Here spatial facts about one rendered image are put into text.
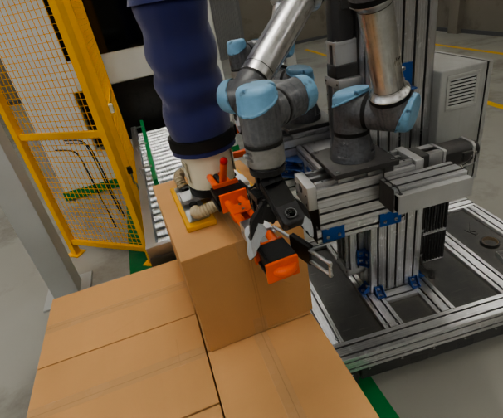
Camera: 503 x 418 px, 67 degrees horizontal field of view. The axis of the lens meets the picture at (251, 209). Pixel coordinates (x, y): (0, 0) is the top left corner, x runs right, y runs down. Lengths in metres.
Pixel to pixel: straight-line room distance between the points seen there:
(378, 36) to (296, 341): 0.96
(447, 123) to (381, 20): 0.69
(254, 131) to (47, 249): 2.16
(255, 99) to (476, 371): 1.67
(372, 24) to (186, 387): 1.16
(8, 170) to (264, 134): 1.98
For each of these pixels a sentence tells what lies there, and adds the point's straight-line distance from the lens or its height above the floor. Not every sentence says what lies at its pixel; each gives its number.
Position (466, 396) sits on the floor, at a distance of 1.96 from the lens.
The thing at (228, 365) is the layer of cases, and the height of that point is 0.54.
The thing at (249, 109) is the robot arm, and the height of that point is 1.41.
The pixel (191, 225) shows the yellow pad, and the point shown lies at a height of 0.96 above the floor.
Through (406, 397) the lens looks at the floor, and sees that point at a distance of 1.91.
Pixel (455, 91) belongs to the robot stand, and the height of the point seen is 1.15.
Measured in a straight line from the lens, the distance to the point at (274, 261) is 0.79.
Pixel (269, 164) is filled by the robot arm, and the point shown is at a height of 1.31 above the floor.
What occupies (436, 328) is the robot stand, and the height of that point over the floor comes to 0.23.
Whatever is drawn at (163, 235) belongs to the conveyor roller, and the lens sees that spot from 2.10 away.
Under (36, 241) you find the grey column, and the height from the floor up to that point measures 0.48.
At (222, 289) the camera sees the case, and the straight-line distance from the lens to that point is 1.23.
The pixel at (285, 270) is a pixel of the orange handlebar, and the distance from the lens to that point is 0.79.
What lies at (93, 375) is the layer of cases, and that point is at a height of 0.54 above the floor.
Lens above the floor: 1.59
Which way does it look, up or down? 30 degrees down
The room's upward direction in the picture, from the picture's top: 11 degrees counter-clockwise
